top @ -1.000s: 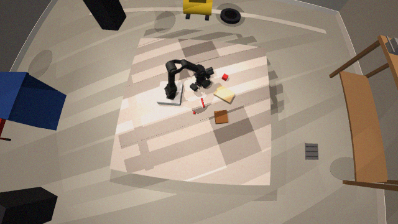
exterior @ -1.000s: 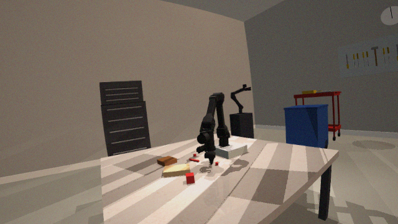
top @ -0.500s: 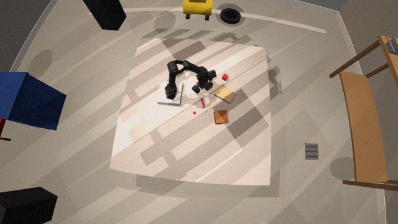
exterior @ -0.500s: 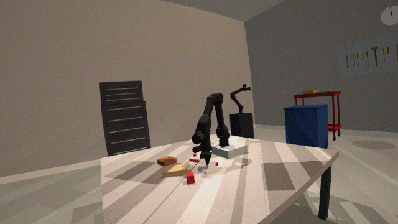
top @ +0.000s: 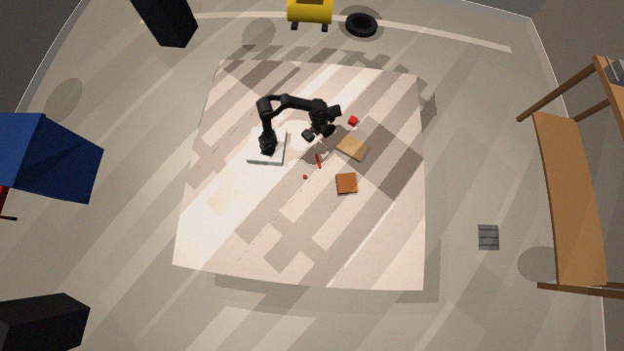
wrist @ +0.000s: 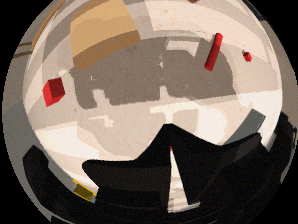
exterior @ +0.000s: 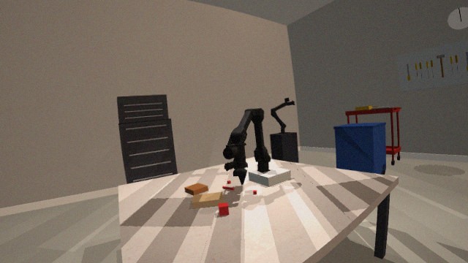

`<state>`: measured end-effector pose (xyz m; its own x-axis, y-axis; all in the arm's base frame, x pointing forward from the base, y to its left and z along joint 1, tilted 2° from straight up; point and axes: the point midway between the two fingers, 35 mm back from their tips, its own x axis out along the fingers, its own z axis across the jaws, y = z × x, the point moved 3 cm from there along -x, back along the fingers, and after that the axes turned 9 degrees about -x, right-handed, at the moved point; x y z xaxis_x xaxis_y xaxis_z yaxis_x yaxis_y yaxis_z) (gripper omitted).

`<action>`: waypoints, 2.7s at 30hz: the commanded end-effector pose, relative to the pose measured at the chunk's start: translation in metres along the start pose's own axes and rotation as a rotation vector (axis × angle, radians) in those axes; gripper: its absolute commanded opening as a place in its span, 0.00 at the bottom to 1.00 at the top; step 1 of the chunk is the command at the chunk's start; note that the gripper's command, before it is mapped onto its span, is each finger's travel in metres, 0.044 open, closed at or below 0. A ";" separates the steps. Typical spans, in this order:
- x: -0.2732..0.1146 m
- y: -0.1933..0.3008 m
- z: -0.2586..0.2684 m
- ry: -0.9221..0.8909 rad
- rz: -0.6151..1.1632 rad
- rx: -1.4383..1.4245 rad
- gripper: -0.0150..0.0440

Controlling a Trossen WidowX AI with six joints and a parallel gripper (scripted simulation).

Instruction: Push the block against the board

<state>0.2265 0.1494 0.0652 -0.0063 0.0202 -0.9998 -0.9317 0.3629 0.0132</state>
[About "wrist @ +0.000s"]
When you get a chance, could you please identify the red square block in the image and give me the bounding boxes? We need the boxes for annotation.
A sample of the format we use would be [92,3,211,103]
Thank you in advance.
[43,77,65,107]

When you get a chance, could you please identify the red cylinder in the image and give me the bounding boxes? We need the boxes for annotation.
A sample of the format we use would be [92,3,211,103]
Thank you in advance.
[204,32,223,71]

